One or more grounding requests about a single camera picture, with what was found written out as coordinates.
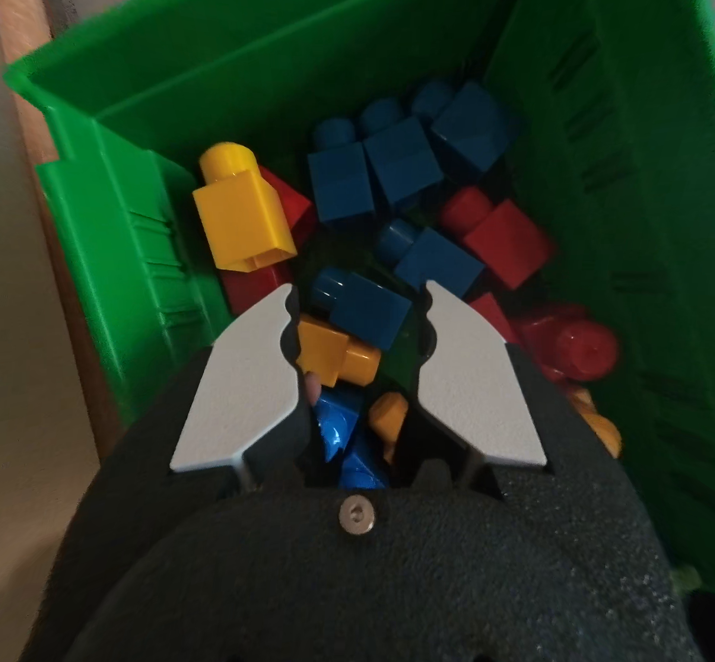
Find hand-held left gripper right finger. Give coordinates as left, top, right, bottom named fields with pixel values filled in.
left=418, top=280, right=548, bottom=485

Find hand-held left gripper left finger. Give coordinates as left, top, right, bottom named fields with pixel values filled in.
left=169, top=283, right=307, bottom=490

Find blue toy block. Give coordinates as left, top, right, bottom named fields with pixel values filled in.
left=310, top=267, right=413, bottom=351

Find pile of toy blocks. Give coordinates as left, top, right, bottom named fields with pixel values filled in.
left=193, top=78, right=623, bottom=490

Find green plastic bin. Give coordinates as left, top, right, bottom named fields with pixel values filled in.
left=3, top=0, right=715, bottom=579

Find wooden edge strip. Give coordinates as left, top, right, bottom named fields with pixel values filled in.
left=0, top=0, right=126, bottom=462

